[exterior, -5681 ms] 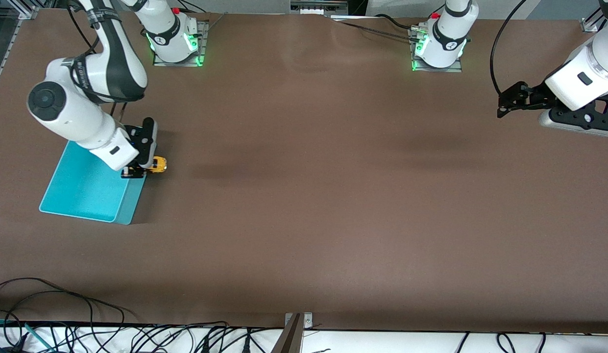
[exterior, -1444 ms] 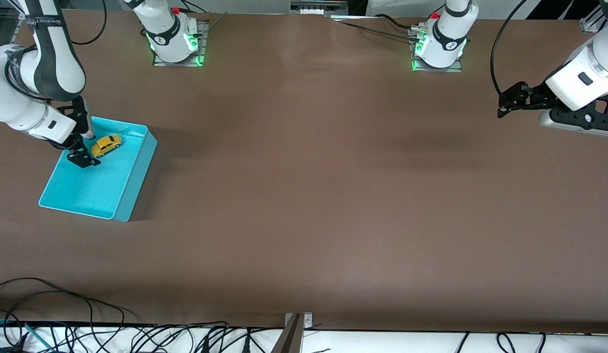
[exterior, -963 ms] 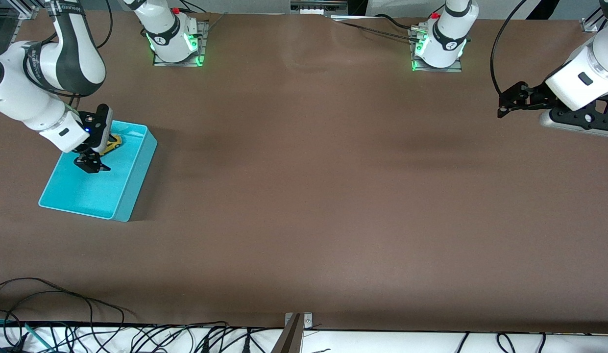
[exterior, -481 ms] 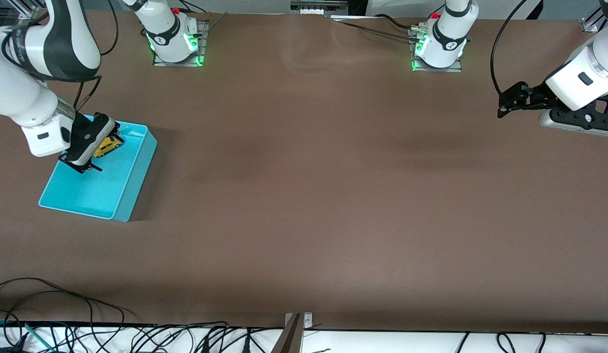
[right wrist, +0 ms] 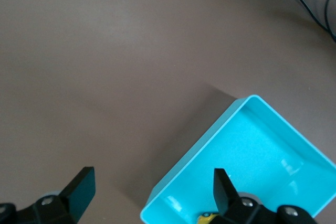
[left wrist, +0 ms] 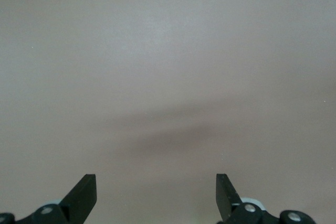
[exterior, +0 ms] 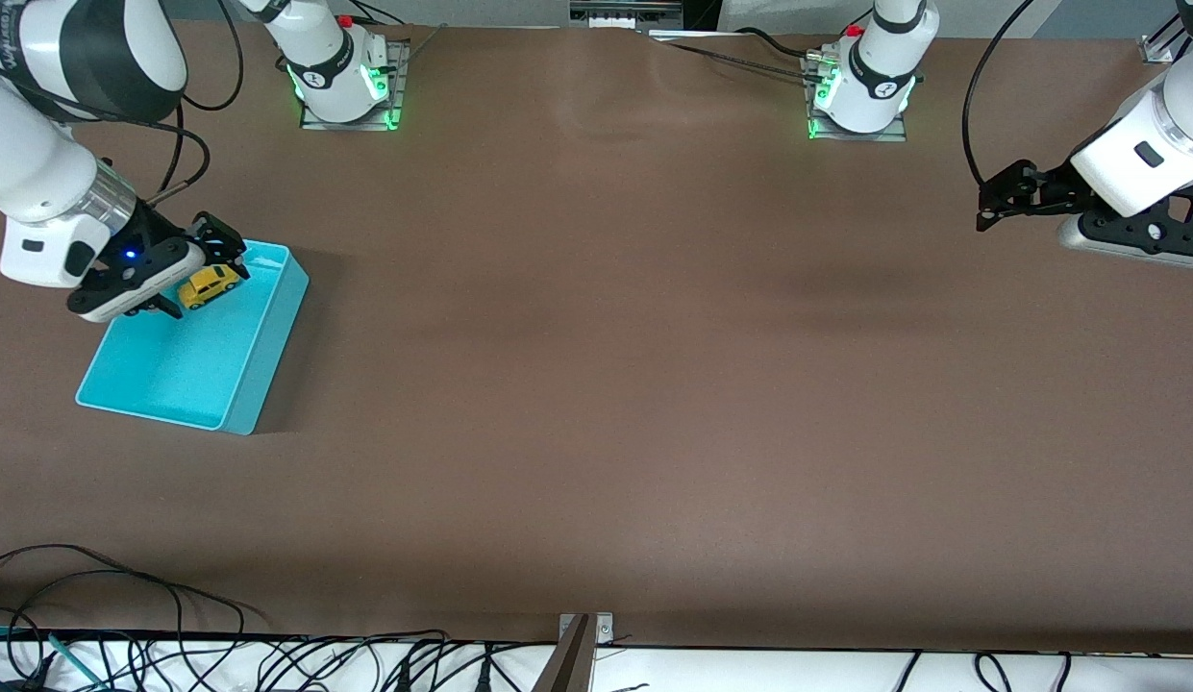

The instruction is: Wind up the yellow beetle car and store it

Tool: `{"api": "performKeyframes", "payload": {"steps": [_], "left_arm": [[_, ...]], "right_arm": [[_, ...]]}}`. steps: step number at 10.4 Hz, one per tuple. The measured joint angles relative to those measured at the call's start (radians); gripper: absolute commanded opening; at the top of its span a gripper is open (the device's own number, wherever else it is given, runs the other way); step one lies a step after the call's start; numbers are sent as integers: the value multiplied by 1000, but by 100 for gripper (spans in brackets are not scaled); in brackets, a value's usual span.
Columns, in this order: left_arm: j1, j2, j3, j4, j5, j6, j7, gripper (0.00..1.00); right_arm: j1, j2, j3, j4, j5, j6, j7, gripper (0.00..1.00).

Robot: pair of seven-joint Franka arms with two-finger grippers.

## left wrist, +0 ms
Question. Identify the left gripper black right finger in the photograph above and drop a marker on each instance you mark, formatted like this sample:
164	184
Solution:
225	197

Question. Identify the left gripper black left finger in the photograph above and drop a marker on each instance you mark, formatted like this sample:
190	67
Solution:
81	197

